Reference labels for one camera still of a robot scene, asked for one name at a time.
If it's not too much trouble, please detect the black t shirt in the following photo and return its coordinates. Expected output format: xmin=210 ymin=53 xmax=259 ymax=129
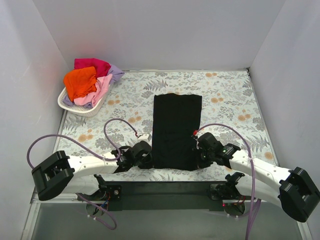
xmin=151 ymin=93 xmax=202 ymax=171

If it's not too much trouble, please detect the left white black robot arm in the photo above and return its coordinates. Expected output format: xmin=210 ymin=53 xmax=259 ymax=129
xmin=31 ymin=134 xmax=152 ymax=201

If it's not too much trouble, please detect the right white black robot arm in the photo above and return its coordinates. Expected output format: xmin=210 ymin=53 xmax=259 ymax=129
xmin=196 ymin=132 xmax=320 ymax=223

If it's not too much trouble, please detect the floral patterned table mat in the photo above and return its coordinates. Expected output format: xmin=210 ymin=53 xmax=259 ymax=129
xmin=48 ymin=70 xmax=285 ymax=182

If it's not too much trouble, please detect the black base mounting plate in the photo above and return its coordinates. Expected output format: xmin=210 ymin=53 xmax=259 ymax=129
xmin=77 ymin=181 xmax=245 ymax=211

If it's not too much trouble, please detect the white plastic laundry basket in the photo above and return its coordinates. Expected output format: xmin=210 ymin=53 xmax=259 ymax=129
xmin=57 ymin=88 xmax=106 ymax=117

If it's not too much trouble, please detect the pink t shirt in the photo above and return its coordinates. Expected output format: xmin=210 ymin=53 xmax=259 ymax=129
xmin=73 ymin=74 xmax=113 ymax=109

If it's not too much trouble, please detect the lavender t shirt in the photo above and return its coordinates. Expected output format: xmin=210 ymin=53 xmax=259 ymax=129
xmin=108 ymin=64 xmax=125 ymax=85

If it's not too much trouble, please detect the magenta t shirt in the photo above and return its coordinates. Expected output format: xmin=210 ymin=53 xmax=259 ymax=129
xmin=74 ymin=58 xmax=111 ymax=78

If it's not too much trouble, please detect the orange t shirt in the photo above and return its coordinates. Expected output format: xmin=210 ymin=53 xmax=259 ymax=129
xmin=63 ymin=66 xmax=97 ymax=102

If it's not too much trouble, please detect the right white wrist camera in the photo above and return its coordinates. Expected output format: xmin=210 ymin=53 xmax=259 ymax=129
xmin=191 ymin=130 xmax=201 ymax=150

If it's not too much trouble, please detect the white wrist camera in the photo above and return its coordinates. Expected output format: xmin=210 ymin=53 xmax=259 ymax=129
xmin=191 ymin=130 xmax=201 ymax=150
xmin=136 ymin=133 xmax=152 ymax=143

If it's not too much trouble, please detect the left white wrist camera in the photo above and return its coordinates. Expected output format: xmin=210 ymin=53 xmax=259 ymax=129
xmin=136 ymin=133 xmax=152 ymax=143

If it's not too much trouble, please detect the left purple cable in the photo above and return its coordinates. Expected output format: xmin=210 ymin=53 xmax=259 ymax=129
xmin=26 ymin=118 xmax=141 ymax=230

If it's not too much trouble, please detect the aluminium frame rail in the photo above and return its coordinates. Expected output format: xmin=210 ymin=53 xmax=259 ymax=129
xmin=31 ymin=189 xmax=83 ymax=204

